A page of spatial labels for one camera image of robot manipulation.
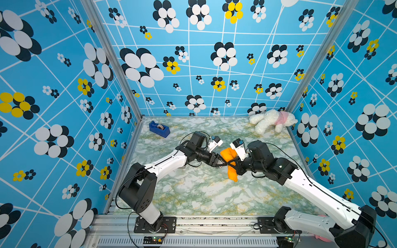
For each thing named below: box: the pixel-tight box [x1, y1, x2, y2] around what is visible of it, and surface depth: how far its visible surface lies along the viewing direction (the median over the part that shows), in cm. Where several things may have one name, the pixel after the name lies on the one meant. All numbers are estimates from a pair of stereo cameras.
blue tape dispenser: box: [148, 120, 171, 138], surface depth 109 cm
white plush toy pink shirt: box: [249, 109, 299, 135], surface depth 110 cm
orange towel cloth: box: [220, 147, 239, 182], surface depth 72 cm
